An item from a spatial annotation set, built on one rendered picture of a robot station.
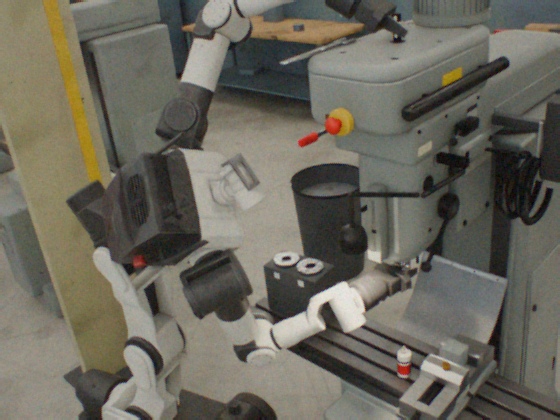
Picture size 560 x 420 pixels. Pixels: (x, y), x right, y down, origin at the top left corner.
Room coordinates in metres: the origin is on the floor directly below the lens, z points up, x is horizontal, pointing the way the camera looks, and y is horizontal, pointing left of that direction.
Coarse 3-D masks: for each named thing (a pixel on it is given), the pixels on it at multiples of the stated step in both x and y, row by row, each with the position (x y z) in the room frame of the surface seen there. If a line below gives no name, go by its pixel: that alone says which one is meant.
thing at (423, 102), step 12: (504, 60) 1.53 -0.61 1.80; (480, 72) 1.45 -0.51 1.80; (492, 72) 1.48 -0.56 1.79; (456, 84) 1.37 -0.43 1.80; (468, 84) 1.40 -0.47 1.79; (432, 96) 1.30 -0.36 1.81; (444, 96) 1.32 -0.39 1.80; (456, 96) 1.37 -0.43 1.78; (408, 108) 1.24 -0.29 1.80; (420, 108) 1.25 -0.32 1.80; (432, 108) 1.29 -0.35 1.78; (408, 120) 1.24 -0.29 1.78
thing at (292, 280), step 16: (288, 256) 1.86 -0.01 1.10; (272, 272) 1.81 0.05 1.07; (288, 272) 1.78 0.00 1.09; (304, 272) 1.75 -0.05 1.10; (320, 272) 1.75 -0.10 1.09; (272, 288) 1.82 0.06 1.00; (288, 288) 1.77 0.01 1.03; (304, 288) 1.73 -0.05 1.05; (320, 288) 1.72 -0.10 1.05; (272, 304) 1.83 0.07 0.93; (288, 304) 1.78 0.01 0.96; (304, 304) 1.73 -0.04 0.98
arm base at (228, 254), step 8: (216, 256) 1.31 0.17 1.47; (224, 256) 1.30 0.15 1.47; (232, 256) 1.29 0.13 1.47; (200, 264) 1.29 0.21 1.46; (208, 264) 1.29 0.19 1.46; (216, 264) 1.29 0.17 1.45; (224, 264) 1.30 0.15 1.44; (232, 264) 1.27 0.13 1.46; (240, 264) 1.27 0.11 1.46; (184, 272) 1.28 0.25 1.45; (192, 272) 1.27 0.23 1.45; (200, 272) 1.28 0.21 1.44; (208, 272) 1.29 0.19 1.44; (240, 272) 1.25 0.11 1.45; (184, 280) 1.25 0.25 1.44; (240, 280) 1.24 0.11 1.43; (248, 280) 1.24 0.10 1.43; (184, 288) 1.23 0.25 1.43; (248, 288) 1.23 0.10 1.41; (192, 296) 1.21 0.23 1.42; (248, 296) 1.25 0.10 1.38; (192, 304) 1.20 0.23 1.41; (200, 312) 1.20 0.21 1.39
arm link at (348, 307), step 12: (360, 288) 1.37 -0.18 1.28; (372, 288) 1.37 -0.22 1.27; (336, 300) 1.33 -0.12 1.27; (348, 300) 1.33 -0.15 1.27; (360, 300) 1.34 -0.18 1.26; (372, 300) 1.35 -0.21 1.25; (324, 312) 1.37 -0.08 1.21; (336, 312) 1.33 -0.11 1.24; (348, 312) 1.31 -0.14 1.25; (360, 312) 1.32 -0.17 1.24; (348, 324) 1.30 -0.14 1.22; (360, 324) 1.30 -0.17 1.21
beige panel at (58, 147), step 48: (0, 0) 2.60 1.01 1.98; (48, 0) 2.73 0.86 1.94; (0, 48) 2.56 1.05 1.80; (48, 48) 2.70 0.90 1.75; (0, 96) 2.52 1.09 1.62; (48, 96) 2.66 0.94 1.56; (48, 144) 2.62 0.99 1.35; (96, 144) 2.77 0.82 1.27; (48, 192) 2.57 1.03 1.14; (48, 240) 2.53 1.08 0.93; (96, 288) 2.64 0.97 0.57; (96, 336) 2.58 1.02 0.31
